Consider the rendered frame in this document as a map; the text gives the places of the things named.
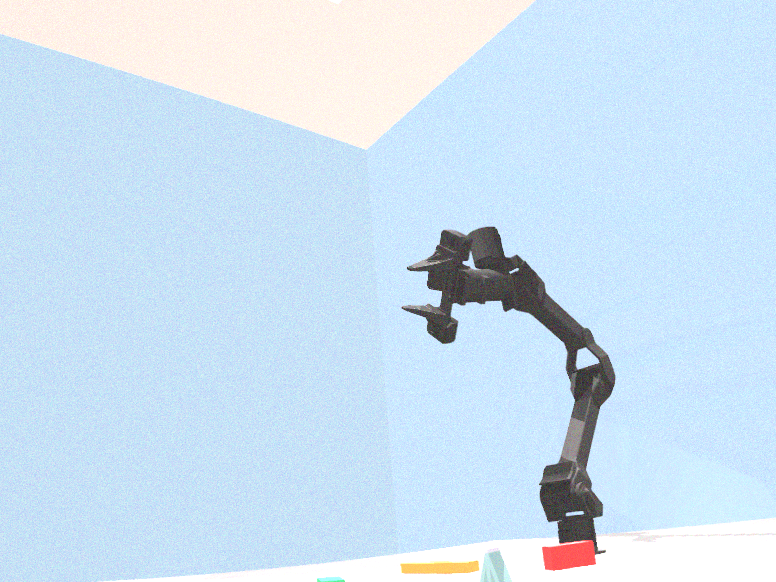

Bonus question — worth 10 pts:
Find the yellow-orange bar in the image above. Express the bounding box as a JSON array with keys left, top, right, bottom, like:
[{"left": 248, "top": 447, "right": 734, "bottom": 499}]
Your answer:
[{"left": 400, "top": 560, "right": 480, "bottom": 574}]

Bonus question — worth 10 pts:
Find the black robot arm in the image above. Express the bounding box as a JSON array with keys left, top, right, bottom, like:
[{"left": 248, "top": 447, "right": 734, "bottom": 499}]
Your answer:
[{"left": 468, "top": 226, "right": 616, "bottom": 555}]

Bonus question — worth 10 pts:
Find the red rectangular block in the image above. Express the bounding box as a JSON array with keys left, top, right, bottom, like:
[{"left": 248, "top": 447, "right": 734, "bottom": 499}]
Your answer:
[{"left": 542, "top": 541, "right": 596, "bottom": 571}]

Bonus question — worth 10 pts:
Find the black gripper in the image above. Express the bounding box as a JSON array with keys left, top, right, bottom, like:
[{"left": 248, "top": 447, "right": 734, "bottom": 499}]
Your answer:
[{"left": 401, "top": 229, "right": 492, "bottom": 344}]

